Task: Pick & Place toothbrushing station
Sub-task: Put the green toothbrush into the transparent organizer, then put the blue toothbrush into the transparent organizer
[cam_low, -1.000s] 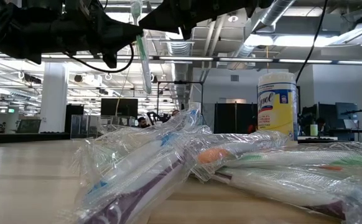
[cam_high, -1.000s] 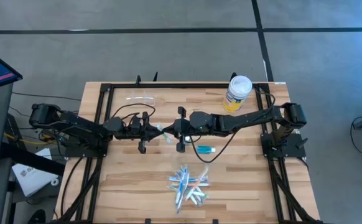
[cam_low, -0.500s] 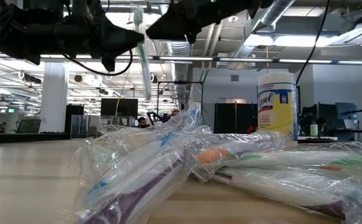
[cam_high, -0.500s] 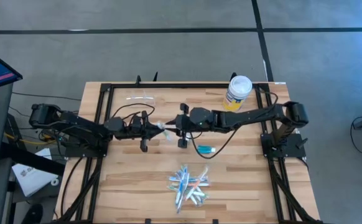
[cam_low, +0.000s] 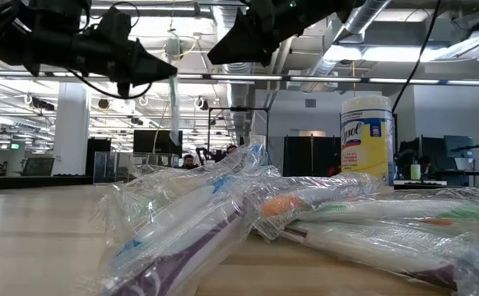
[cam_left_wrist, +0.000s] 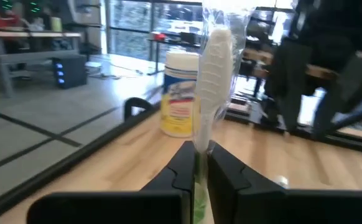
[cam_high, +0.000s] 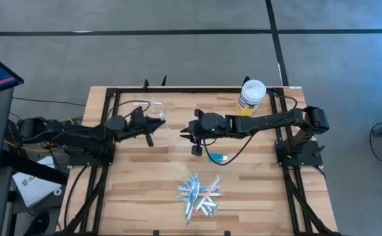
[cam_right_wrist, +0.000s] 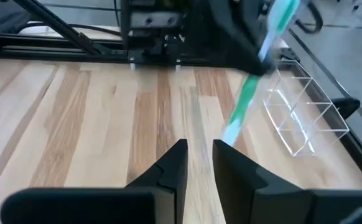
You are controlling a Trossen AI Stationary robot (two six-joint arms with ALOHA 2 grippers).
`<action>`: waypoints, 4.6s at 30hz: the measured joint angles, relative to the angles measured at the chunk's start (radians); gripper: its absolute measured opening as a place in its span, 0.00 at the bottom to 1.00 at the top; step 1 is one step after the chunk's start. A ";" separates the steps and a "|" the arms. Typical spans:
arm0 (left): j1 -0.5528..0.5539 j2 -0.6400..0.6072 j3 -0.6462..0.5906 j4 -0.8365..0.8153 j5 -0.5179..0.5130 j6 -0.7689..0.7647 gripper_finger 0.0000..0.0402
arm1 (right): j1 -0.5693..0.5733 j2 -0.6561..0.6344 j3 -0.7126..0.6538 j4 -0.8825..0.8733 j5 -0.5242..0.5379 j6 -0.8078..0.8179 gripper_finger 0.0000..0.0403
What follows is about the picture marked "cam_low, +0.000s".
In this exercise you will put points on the dark desk monitor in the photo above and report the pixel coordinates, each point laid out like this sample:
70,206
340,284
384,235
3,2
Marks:
458,146

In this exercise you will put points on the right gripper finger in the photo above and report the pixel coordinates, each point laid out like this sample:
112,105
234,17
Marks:
239,45

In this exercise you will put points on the black partition panel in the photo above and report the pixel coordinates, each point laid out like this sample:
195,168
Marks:
311,156

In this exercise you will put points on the orange toothbrush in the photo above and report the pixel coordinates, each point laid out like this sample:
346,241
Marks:
282,204

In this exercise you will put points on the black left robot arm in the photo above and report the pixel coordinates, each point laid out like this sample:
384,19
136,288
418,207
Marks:
1,33

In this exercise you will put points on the green bottle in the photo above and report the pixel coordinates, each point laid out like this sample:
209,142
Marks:
415,172

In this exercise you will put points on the black cabinet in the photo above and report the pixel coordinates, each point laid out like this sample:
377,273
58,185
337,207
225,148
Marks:
98,156

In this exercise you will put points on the black rig frame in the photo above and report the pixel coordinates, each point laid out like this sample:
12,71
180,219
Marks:
239,109

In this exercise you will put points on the person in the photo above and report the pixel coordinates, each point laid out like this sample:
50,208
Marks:
189,161
424,164
231,149

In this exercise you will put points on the blue toothbrush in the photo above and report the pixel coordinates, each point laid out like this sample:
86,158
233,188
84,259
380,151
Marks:
190,201

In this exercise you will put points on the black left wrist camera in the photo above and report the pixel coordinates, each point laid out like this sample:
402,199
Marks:
116,24

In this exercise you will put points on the black desk monitor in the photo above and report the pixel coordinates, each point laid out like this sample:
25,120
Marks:
153,141

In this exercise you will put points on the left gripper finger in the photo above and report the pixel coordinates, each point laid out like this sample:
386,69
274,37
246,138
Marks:
151,66

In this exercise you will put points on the yellow disinfecting wipes canister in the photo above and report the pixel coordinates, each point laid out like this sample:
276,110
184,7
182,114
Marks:
367,148

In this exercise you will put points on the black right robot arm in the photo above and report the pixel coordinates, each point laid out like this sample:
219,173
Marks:
326,12

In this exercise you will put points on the green toothbrush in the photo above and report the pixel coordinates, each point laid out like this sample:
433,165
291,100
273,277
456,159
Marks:
175,111
387,209

